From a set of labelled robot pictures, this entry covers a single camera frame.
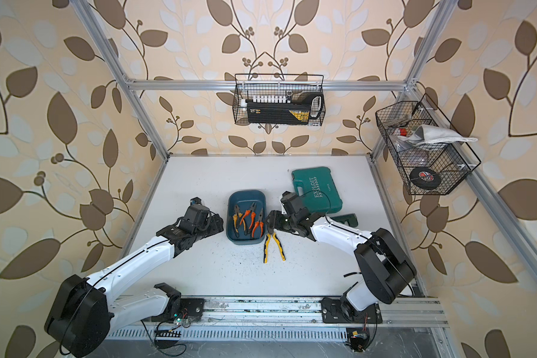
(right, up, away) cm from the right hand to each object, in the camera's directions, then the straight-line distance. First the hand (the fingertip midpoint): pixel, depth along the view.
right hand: (269, 221), depth 88 cm
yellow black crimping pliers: (-2, -12, -1) cm, 12 cm away
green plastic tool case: (+22, +11, +11) cm, 27 cm away
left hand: (-20, 0, -2) cm, 20 cm away
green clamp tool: (+35, 0, +8) cm, 36 cm away
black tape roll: (+51, +17, -16) cm, 56 cm away
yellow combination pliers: (-15, 0, +7) cm, 16 cm away
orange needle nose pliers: (-8, +2, +9) cm, 12 cm away
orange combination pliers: (-5, -2, +6) cm, 8 cm away
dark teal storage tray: (-10, +1, +8) cm, 13 cm away
